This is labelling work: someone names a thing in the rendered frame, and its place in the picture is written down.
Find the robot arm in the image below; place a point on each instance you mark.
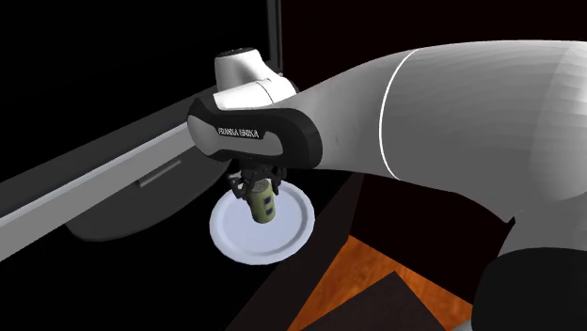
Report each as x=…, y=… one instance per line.
x=458, y=114

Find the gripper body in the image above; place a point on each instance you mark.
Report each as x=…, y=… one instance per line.
x=257, y=170

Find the white round plate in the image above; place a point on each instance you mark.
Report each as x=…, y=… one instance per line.
x=238, y=238

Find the olive green can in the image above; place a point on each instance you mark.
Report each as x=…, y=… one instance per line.
x=263, y=206

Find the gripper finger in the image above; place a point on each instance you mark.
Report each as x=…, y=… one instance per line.
x=238, y=185
x=278, y=181

